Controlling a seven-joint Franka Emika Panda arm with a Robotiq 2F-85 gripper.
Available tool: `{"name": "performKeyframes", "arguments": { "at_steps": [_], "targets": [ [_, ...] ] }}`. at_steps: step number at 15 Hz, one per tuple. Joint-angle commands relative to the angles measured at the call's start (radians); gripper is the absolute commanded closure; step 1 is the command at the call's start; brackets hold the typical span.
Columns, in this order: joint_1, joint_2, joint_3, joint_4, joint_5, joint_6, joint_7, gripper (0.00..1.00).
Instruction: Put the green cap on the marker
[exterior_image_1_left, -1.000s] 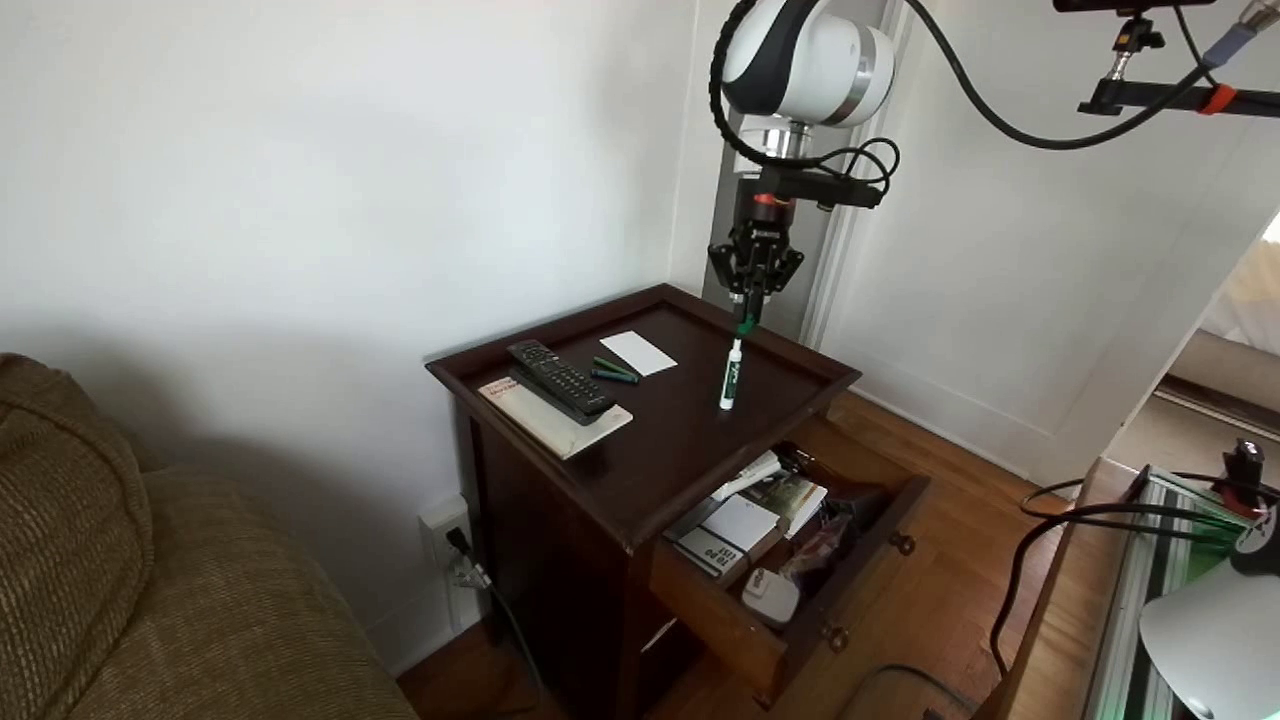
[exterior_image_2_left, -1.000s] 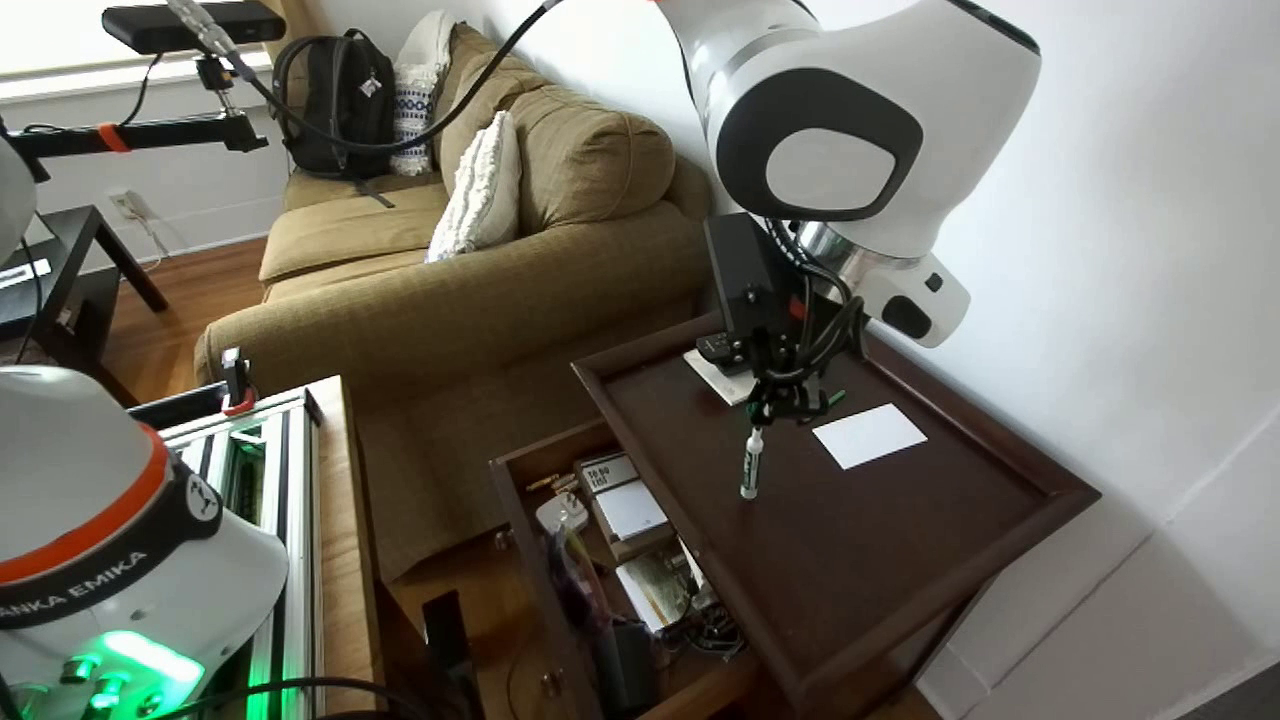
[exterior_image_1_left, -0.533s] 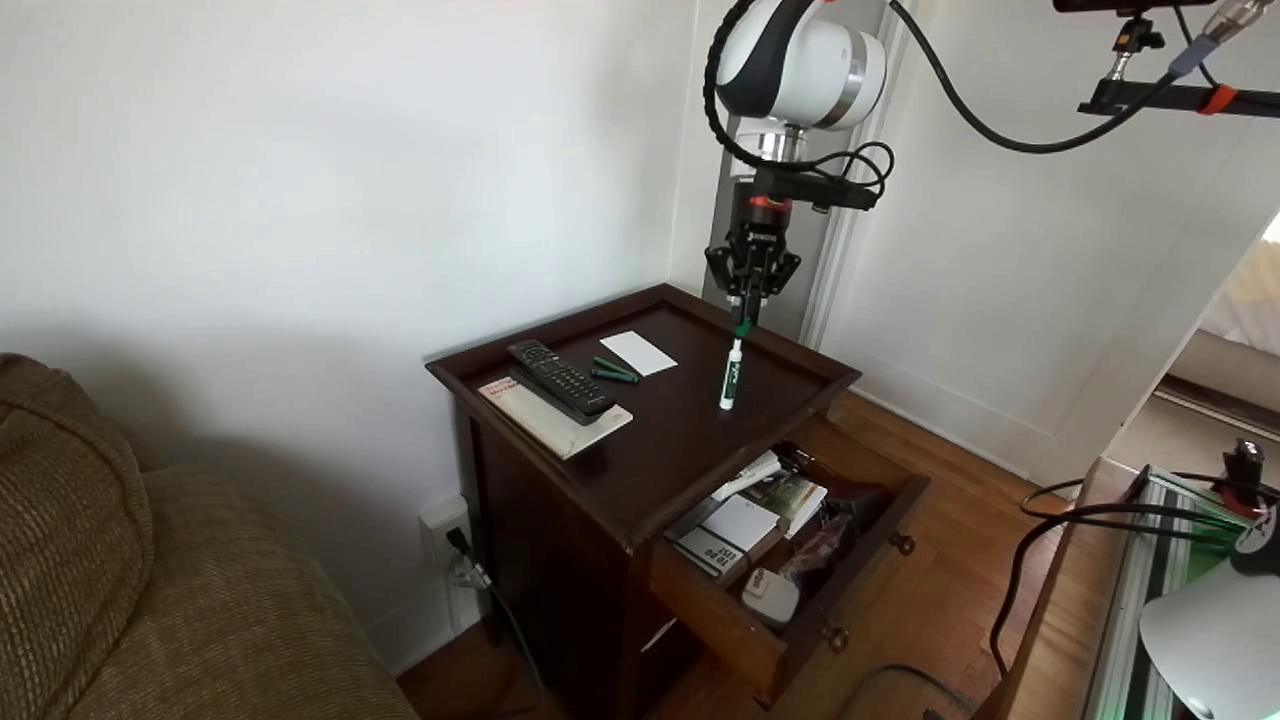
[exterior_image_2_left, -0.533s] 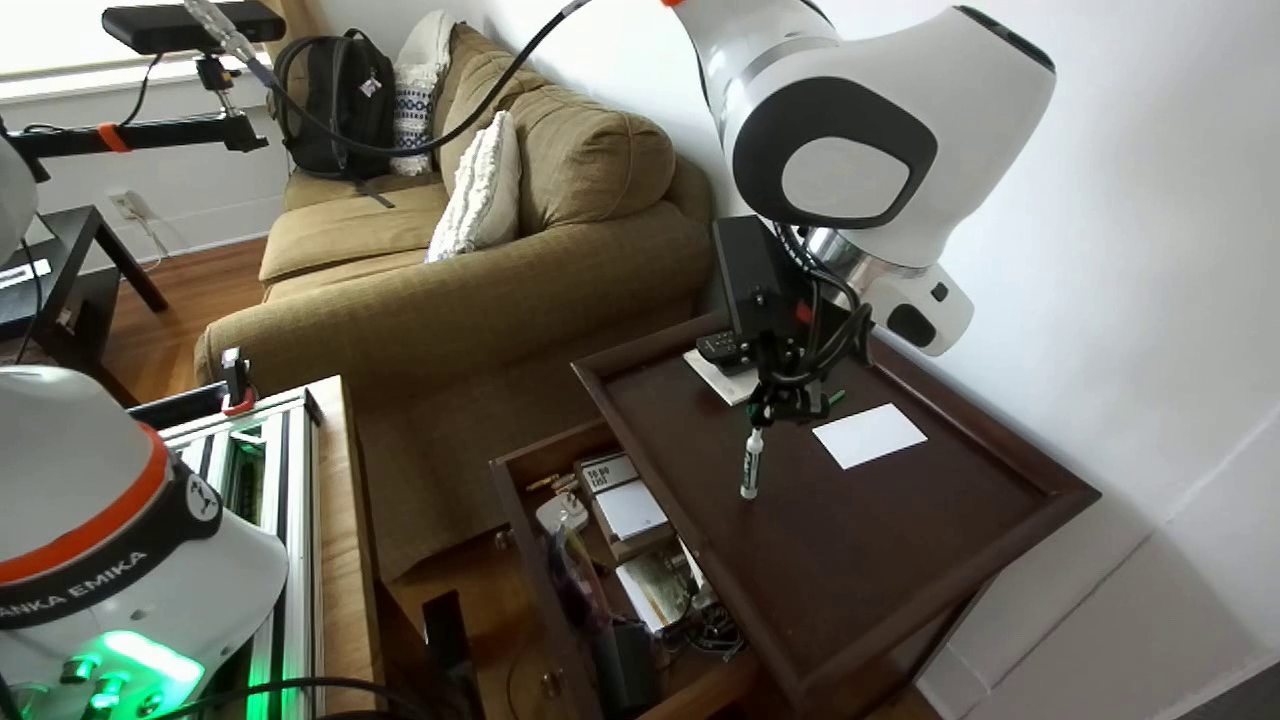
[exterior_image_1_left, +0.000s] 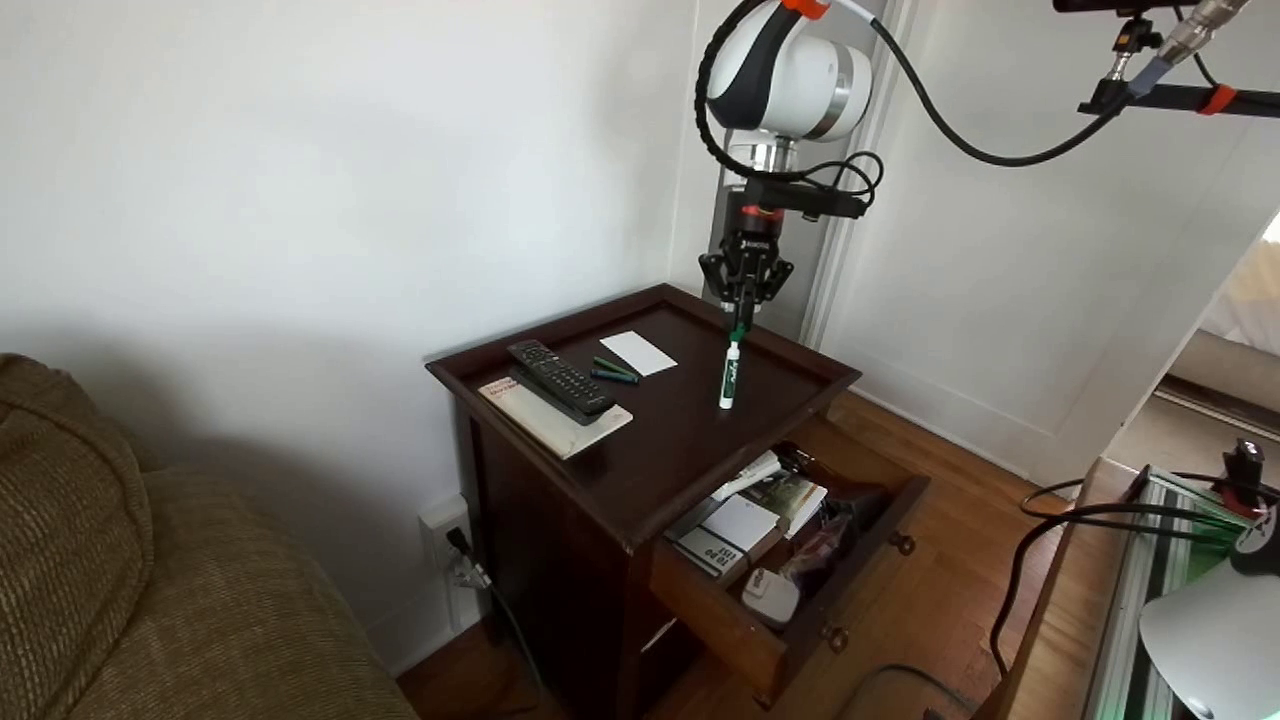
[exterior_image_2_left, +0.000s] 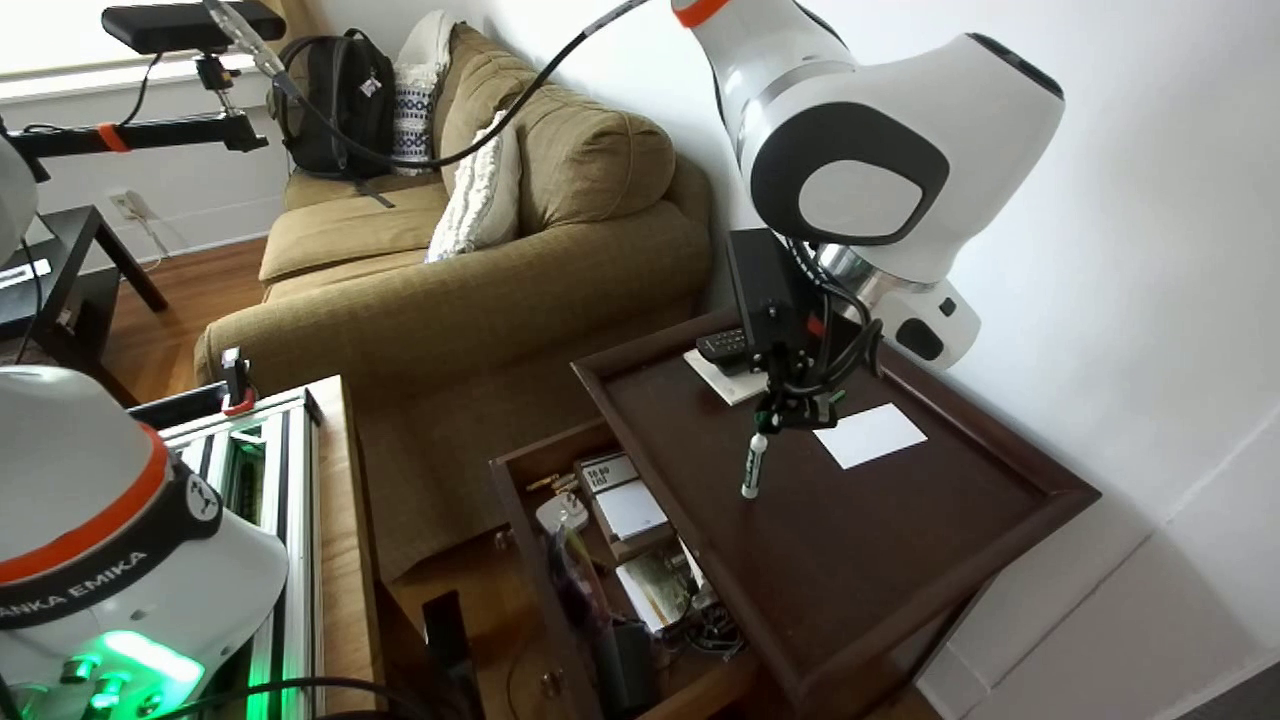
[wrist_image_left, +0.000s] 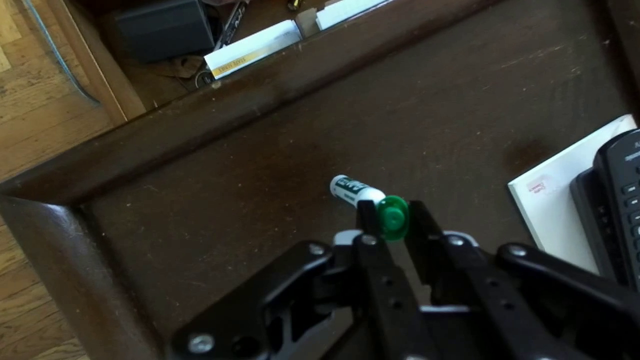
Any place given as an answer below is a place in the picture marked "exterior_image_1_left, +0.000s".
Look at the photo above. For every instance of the white power adapter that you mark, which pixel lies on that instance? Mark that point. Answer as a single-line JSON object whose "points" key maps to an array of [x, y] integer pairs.
{"points": [[769, 599]]}

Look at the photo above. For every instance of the tan fabric sofa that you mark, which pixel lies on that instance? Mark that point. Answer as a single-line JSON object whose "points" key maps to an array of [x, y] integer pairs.
{"points": [[132, 600]]}

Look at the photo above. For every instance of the white flat box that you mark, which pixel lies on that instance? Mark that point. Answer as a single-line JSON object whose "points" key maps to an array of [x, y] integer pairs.
{"points": [[726, 535]]}

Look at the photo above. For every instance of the green pen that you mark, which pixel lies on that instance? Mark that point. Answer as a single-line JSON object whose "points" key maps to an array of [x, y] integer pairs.
{"points": [[606, 362], [617, 379]]}

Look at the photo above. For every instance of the black remote control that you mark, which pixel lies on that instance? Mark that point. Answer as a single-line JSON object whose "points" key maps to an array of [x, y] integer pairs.
{"points": [[562, 382]]}

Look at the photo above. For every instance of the black stop button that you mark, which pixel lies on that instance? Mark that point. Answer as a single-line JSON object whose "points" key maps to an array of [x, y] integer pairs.
{"points": [[1246, 466]]}

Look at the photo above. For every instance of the black bar camera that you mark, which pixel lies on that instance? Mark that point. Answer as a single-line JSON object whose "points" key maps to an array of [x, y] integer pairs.
{"points": [[1133, 7]]}

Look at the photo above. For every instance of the white green marker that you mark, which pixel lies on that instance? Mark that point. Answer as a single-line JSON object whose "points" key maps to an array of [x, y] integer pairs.
{"points": [[728, 379]]}

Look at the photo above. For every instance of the white wall outlet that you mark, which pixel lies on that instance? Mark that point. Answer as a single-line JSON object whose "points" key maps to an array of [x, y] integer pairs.
{"points": [[441, 512]]}

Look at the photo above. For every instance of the open wooden drawer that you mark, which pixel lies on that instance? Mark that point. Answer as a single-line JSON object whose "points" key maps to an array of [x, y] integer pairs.
{"points": [[787, 625]]}

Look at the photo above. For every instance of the black camera boom stand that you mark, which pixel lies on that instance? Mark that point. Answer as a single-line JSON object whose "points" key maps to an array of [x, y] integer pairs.
{"points": [[1186, 99]]}

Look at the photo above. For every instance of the white paper card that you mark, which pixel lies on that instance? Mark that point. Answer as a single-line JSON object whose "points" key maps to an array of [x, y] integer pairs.
{"points": [[638, 355]]}

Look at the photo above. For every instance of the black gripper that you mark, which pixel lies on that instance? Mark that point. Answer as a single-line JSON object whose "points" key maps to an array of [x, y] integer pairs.
{"points": [[748, 252]]}

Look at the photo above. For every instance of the green marker cap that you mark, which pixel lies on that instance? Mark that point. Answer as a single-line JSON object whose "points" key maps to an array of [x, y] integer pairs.
{"points": [[740, 323]]}

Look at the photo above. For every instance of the white printed box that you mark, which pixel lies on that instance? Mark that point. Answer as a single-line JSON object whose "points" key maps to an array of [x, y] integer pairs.
{"points": [[789, 503]]}

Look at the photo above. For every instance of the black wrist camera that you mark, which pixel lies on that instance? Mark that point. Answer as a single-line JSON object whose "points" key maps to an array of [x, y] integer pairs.
{"points": [[801, 201]]}

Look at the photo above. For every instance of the dark wooden nightstand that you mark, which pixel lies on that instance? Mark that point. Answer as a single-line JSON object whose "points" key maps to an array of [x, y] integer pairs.
{"points": [[602, 535]]}

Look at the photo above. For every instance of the light wooden bench top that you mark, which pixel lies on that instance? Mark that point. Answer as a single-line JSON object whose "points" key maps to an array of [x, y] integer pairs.
{"points": [[1055, 625]]}

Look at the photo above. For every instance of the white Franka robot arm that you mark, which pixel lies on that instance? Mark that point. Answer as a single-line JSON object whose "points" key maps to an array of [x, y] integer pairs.
{"points": [[801, 73]]}

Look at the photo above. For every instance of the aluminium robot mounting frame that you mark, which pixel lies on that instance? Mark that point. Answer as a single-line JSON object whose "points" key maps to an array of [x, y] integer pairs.
{"points": [[1133, 625]]}

